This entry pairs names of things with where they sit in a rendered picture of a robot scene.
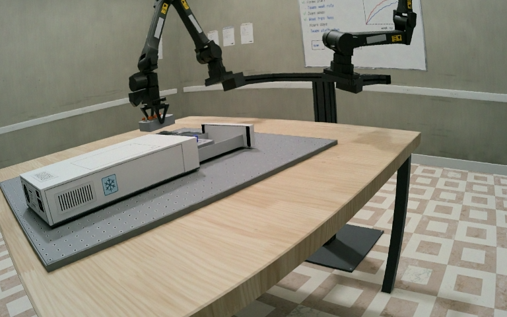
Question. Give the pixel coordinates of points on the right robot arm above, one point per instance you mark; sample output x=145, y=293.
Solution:
x=139, y=82

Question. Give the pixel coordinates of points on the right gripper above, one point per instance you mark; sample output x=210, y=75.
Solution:
x=157, y=105

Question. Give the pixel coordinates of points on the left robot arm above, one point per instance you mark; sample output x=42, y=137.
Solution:
x=343, y=43

